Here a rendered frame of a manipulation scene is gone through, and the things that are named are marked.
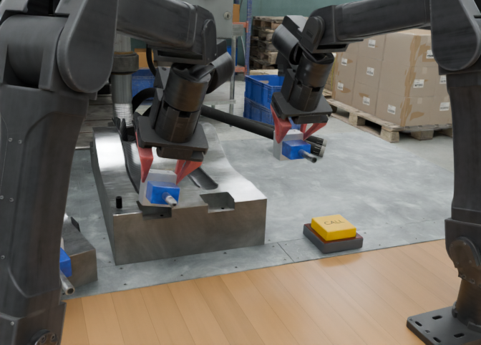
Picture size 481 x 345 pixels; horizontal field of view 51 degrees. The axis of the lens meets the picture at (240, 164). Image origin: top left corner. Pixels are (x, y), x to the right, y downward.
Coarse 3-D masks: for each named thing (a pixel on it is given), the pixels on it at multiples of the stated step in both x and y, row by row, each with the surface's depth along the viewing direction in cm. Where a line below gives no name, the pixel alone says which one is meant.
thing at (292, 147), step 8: (288, 136) 99; (296, 136) 99; (280, 144) 99; (288, 144) 96; (296, 144) 96; (304, 144) 96; (280, 152) 99; (288, 152) 96; (296, 152) 96; (304, 152) 94; (280, 160) 100; (312, 160) 92
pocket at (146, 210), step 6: (138, 204) 83; (144, 210) 84; (150, 210) 84; (156, 210) 85; (162, 210) 85; (168, 210) 85; (144, 216) 83; (150, 216) 84; (156, 216) 84; (162, 216) 81; (168, 216) 81
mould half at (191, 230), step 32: (96, 128) 107; (96, 160) 104; (160, 160) 102; (224, 160) 105; (128, 192) 87; (192, 192) 87; (256, 192) 88; (128, 224) 79; (160, 224) 81; (192, 224) 83; (224, 224) 85; (256, 224) 87; (128, 256) 81; (160, 256) 83
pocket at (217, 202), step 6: (222, 192) 88; (204, 198) 87; (210, 198) 87; (216, 198) 88; (222, 198) 88; (228, 198) 88; (210, 204) 88; (216, 204) 88; (222, 204) 89; (228, 204) 88; (234, 204) 84; (210, 210) 87; (216, 210) 84; (222, 210) 84
